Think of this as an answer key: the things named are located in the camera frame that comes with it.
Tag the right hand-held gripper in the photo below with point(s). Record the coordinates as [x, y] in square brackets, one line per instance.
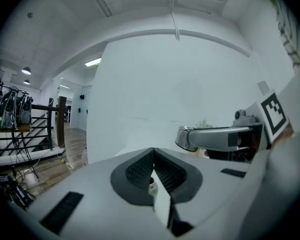
[275, 114]

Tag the yellow black striped floor strip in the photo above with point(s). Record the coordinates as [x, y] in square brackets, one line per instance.
[67, 164]

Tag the dark wooden railing post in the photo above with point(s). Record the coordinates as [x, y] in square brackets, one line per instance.
[62, 121]

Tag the potted flower bouquet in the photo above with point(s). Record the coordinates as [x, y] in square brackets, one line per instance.
[203, 124]

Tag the group of black caps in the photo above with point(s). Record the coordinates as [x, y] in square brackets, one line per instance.
[82, 97]

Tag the round ceiling smoke detector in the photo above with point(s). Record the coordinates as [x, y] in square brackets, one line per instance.
[29, 15]

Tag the white ceiling conduit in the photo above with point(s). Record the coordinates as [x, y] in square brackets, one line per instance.
[175, 21]

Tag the black floor backpack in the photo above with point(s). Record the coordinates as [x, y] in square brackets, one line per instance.
[22, 196]

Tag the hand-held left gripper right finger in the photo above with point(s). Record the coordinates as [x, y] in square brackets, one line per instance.
[215, 184]

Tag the person's striped white shirt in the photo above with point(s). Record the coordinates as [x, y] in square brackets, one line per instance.
[287, 21]

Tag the white wall plate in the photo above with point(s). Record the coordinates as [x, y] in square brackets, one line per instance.
[263, 87]

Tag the black pendant lamp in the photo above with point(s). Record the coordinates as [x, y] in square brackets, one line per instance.
[26, 70]
[26, 82]

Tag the small blue-screen device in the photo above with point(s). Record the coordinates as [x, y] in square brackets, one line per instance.
[3, 179]

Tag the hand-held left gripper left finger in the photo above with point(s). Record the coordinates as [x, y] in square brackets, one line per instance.
[90, 209]

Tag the small shiny metal cup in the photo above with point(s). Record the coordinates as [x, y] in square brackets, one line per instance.
[182, 139]

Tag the person's right forearm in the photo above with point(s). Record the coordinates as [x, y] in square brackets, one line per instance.
[283, 136]

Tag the bright ceiling panel light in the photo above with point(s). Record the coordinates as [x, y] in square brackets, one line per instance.
[93, 62]
[65, 86]

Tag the row of hanging backpacks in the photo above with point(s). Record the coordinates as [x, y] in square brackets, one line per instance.
[10, 109]

